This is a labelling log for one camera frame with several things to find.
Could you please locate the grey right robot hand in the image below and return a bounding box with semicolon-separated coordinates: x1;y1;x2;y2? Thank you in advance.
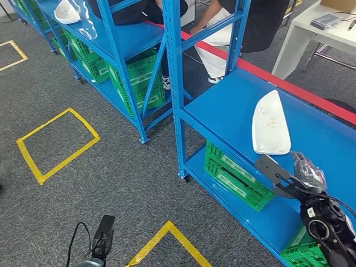
289;151;327;194

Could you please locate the white plastic part orange writing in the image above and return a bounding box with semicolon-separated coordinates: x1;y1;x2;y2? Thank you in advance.
251;89;292;156

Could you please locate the blue metal shelf rack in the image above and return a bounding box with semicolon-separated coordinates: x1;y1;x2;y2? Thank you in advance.
162;0;356;267
8;0;60;56
36;0;174;145

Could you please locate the clear plastic film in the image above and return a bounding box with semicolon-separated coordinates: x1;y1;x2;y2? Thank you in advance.
289;151;327;194

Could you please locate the long red strip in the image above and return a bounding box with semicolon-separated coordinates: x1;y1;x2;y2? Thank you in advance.
143;20;356;126

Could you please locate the white table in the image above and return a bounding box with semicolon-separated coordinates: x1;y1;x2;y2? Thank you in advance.
272;0;356;80

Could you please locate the grey flat device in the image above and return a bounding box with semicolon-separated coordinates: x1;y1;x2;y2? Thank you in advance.
310;12;342;31

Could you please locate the crumpled yellow floor tape square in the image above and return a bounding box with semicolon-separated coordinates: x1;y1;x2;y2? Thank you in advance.
125;220;213;267

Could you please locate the cardboard box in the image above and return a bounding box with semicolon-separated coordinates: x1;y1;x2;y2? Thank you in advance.
320;0;356;14

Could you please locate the black camera cable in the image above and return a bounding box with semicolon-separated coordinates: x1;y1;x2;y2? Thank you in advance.
66;222;94;267

